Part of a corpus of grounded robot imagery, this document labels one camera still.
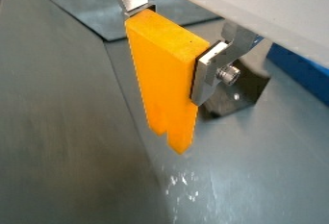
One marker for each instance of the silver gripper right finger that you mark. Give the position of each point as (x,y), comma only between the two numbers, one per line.
(213,64)

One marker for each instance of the blue peg board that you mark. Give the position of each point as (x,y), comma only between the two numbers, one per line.
(308,73)

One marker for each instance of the yellow double-square peg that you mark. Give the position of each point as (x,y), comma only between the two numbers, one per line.
(164,50)

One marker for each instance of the black curved holder stand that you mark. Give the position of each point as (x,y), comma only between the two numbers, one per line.
(237,97)

